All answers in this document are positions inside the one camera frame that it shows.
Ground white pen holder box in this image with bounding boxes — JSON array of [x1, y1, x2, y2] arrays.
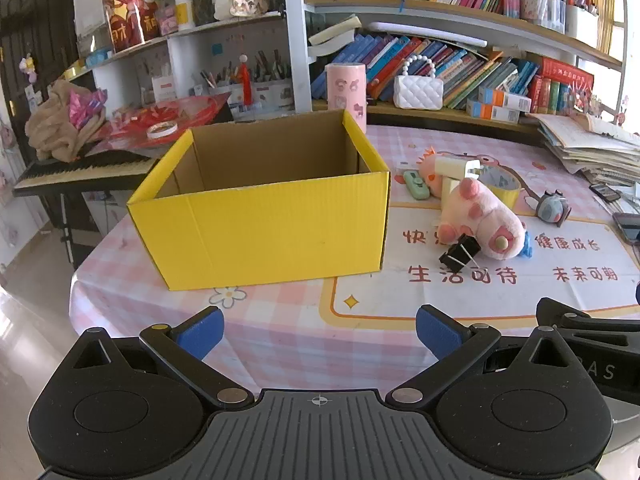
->
[[200, 50, 296, 108]]

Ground printed cartoon table mat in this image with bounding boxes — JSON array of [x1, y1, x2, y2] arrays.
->
[[320, 145, 640, 333]]

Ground white tape roll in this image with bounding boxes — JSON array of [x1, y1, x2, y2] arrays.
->
[[146, 121, 179, 140]]

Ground yellow tape roll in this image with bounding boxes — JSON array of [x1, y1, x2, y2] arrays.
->
[[482, 170, 523, 208]]

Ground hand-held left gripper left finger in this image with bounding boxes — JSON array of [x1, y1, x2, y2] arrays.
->
[[60, 306, 255, 409]]

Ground red dress figurine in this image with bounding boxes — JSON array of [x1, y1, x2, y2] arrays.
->
[[237, 54, 254, 107]]

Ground cream thick book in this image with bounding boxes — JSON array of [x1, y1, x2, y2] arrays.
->
[[308, 16, 362, 58]]

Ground beige crumpled cloth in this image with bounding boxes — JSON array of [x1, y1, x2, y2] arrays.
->
[[25, 80, 108, 163]]

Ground white rolled paper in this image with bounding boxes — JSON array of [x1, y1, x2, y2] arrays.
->
[[372, 22, 488, 47]]

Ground stack of papers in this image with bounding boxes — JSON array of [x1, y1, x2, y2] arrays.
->
[[530, 110, 640, 186]]

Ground white red-label box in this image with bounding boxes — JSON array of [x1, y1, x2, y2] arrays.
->
[[151, 75, 177, 103]]

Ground red paper decorations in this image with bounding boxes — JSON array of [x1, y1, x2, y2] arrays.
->
[[95, 95, 233, 148]]

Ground pink patterned packet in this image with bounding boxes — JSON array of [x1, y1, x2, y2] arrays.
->
[[159, 2, 178, 36]]

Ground white quilted pearl-handle handbag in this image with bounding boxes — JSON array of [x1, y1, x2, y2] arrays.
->
[[393, 55, 444, 110]]

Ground row of blue and red books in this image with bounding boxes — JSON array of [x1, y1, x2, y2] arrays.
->
[[310, 32, 596, 116]]

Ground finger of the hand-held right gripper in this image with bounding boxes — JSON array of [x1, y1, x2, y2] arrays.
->
[[536, 297, 640, 356]]

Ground yellow cardboard box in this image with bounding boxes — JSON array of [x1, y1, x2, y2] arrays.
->
[[126, 108, 392, 292]]

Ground dark wooden door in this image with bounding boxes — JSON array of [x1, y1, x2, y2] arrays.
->
[[0, 0, 81, 141]]

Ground pink pig plush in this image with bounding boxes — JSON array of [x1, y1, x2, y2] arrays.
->
[[440, 178, 528, 261]]

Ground black binder clip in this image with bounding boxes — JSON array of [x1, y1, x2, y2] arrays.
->
[[439, 234, 482, 272]]

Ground black keyboard stand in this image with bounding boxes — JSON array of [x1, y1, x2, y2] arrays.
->
[[40, 192, 131, 271]]

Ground pink printed cylinder can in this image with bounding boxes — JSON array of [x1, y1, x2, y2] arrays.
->
[[325, 62, 368, 133]]

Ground white orange carton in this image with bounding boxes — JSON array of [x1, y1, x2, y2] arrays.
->
[[466, 100, 521, 125], [477, 87, 533, 111]]

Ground pink foil wrapper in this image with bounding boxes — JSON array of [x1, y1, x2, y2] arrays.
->
[[67, 87, 108, 131]]

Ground white bottle yellow label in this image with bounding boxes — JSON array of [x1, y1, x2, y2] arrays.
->
[[174, 0, 196, 31]]

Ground white bookshelf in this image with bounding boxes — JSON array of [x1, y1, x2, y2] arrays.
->
[[65, 0, 631, 133]]

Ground green eraser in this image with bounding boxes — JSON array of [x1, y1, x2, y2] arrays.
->
[[404, 170, 431, 201]]

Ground black electric piano keyboard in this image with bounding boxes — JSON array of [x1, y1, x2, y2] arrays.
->
[[12, 152, 158, 198]]

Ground black smartphone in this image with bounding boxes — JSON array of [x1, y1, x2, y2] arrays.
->
[[589, 182, 622, 204]]

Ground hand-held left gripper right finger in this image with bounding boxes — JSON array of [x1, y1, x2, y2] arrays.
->
[[385, 305, 576, 408]]

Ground white pen cup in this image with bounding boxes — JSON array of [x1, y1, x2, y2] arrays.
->
[[565, 5, 600, 51]]

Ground red gold festive bag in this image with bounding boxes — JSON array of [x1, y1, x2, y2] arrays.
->
[[101, 0, 161, 53]]

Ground grey plush keychain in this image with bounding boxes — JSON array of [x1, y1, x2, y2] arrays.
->
[[532, 190, 571, 223]]

